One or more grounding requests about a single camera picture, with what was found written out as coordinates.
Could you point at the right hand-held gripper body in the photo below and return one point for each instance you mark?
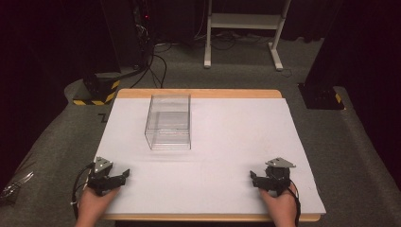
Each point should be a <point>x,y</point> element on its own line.
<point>277,176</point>

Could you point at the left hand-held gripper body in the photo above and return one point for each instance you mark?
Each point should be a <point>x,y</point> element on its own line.
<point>101,176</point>

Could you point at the person's left hand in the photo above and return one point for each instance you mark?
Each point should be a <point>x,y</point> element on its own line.
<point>93,206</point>

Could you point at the person's right hand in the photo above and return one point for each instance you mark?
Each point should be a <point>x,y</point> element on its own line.
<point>280,208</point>

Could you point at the white table sheet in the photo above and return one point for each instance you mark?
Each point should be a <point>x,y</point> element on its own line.
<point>227,151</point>

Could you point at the clear plastic box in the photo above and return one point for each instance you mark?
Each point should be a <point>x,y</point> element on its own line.
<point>168,123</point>

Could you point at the shiny clear plastic wrap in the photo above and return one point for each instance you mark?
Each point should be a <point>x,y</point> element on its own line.
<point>14,187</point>

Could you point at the black yellow striped stand base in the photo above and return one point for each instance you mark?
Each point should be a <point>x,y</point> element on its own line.
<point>101,86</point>

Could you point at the wooden table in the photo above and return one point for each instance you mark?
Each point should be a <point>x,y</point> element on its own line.
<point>201,93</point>

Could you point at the dark curtain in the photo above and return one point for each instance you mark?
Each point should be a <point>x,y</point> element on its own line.
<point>47,47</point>
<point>365,47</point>

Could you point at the dark equipment rack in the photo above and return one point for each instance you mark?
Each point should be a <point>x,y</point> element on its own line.
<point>143,28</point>

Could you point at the white metal stand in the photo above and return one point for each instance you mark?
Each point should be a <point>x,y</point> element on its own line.
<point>244,21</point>

